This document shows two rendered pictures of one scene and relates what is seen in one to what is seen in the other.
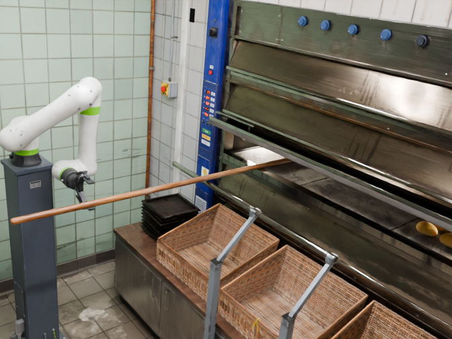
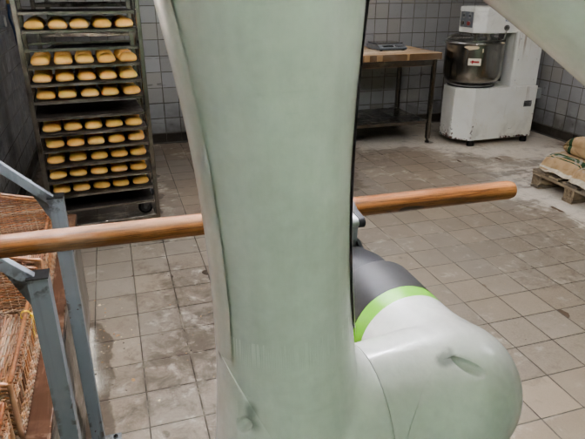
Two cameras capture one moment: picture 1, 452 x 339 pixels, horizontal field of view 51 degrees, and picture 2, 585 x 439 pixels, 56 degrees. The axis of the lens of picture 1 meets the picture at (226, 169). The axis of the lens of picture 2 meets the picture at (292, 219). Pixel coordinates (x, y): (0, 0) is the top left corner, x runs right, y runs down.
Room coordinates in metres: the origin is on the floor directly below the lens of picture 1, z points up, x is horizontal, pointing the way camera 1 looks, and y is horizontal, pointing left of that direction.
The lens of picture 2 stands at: (2.66, 0.87, 1.49)
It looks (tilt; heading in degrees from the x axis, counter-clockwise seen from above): 23 degrees down; 203
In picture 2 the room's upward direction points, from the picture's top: straight up
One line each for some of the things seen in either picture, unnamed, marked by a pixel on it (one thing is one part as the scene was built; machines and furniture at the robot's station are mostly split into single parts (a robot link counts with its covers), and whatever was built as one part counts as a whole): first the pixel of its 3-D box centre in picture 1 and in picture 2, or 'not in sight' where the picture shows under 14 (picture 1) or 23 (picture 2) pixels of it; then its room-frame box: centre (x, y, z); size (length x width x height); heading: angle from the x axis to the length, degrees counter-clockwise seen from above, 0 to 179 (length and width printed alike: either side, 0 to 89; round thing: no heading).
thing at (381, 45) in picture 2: not in sight; (386, 45); (-3.10, -0.58, 0.94); 0.32 x 0.30 x 0.07; 41
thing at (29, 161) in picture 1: (22, 153); not in sight; (2.39, 1.10, 1.23); 0.26 x 0.15 x 0.06; 45
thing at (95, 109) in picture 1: (89, 95); not in sight; (2.37, 0.73, 1.59); 0.13 x 0.12 x 0.18; 4
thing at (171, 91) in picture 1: (169, 88); not in sight; (3.30, 0.45, 1.46); 0.10 x 0.07 x 0.10; 41
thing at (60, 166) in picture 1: (65, 171); (429, 379); (2.28, 0.83, 1.20); 0.14 x 0.13 x 0.11; 41
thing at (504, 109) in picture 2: not in sight; (485, 75); (-3.36, 0.39, 0.66); 0.92 x 0.59 x 1.32; 131
